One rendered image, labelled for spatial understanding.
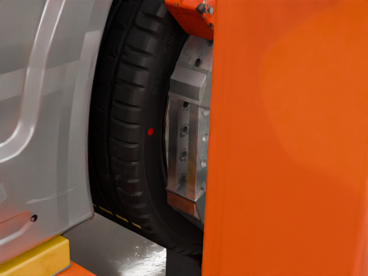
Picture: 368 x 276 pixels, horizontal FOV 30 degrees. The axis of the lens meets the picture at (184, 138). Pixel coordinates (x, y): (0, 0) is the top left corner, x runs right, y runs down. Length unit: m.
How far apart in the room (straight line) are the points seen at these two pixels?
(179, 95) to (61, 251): 0.30
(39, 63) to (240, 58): 0.44
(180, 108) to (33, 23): 0.28
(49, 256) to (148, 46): 0.35
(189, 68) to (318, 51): 0.55
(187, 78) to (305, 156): 0.52
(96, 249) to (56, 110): 1.43
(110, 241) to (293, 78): 1.91
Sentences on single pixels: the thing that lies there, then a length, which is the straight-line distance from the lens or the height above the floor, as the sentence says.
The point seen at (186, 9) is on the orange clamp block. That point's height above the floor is 1.08.
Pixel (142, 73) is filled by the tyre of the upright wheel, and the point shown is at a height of 0.97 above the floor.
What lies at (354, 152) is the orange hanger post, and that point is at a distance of 0.53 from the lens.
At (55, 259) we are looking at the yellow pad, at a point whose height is 0.71.
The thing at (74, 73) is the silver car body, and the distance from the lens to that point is 0.98.
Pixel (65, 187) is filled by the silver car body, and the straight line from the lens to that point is 1.03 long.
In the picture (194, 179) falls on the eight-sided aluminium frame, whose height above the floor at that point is 0.80.
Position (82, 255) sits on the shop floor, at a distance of 2.34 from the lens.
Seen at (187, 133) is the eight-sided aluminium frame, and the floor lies 0.86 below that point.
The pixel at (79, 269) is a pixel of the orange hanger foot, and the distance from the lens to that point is 1.11.
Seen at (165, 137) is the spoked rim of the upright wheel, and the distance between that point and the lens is 1.14.
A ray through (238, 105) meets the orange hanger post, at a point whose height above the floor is 1.11.
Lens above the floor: 1.32
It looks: 25 degrees down
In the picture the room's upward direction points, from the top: 2 degrees clockwise
